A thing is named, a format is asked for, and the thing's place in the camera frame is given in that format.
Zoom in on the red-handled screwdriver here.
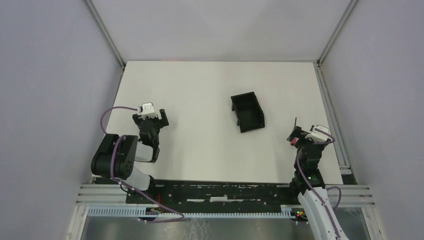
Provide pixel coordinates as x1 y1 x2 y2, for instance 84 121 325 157
288 117 297 146

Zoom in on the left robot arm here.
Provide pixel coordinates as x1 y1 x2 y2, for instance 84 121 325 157
90 107 169 193

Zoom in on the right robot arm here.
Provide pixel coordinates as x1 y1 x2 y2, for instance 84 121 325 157
287 125 348 240

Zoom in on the black plastic bin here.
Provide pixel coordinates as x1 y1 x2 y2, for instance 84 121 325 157
230 91 265 134

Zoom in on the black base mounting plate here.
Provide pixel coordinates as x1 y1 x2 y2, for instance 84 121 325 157
146 179 299 214

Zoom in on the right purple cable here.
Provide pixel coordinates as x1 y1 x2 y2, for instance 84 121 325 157
295 128 343 239

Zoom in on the purple cable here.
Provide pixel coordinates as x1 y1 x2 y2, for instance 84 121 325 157
100 106 185 224
295 128 343 239

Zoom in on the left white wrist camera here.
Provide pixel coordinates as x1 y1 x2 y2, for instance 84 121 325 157
137 102 158 120

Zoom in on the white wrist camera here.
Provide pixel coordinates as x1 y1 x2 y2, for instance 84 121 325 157
137 102 158 120
305 125 332 143

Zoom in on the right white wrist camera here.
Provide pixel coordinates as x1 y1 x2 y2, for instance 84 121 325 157
305 125 332 143

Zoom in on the aluminium frame rail front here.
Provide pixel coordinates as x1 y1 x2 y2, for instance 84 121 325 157
76 184 376 208

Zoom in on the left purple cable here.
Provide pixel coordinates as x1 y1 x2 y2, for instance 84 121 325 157
100 106 185 224

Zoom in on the white slotted cable duct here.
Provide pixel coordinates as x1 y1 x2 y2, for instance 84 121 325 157
87 206 296 219

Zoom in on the left aluminium corner post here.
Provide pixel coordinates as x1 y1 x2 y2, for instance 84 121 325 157
83 0 126 70

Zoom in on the aluminium corner post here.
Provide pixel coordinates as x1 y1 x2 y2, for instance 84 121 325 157
316 0 360 66
83 0 126 70

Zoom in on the right aluminium corner post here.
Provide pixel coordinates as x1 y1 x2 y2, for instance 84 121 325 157
316 0 360 66

